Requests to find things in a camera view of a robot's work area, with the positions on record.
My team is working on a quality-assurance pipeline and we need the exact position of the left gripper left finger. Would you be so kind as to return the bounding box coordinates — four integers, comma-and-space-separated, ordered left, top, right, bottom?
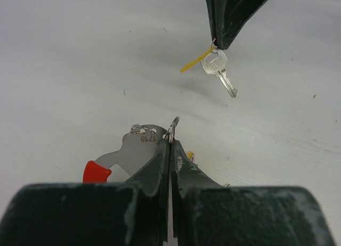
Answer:
1, 143, 169, 245

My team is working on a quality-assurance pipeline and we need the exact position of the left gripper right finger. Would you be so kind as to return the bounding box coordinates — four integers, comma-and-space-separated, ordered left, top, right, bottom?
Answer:
170, 141, 335, 245

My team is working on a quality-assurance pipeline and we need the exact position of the yellow key tag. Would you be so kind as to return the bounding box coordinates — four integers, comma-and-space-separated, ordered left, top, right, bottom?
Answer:
180, 44, 237, 98

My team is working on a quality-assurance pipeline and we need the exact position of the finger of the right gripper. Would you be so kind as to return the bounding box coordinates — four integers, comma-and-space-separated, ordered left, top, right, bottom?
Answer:
205, 0, 226, 48
218, 0, 268, 50

